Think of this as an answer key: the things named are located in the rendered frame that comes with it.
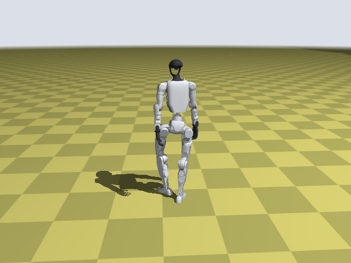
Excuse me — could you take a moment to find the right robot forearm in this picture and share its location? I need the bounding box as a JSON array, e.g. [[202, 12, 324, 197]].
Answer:
[[191, 103, 199, 125]]

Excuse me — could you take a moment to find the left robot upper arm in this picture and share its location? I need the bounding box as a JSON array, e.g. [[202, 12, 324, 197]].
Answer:
[[156, 82, 167, 111]]

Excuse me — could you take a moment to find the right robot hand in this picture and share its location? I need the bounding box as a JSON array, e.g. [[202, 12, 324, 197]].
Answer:
[[192, 121, 199, 140]]

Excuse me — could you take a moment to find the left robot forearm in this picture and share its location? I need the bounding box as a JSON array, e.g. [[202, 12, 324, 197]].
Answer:
[[153, 104, 162, 129]]

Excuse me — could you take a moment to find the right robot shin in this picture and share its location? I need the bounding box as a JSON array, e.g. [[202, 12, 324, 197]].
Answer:
[[178, 161, 188, 196]]

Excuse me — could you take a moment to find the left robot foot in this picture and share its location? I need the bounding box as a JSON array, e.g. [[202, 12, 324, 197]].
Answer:
[[157, 187, 173, 196]]

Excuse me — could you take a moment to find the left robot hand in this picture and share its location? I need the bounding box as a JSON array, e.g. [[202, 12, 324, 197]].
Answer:
[[155, 125, 164, 146]]

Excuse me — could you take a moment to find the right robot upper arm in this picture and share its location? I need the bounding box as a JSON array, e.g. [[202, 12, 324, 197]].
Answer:
[[188, 81, 196, 108]]

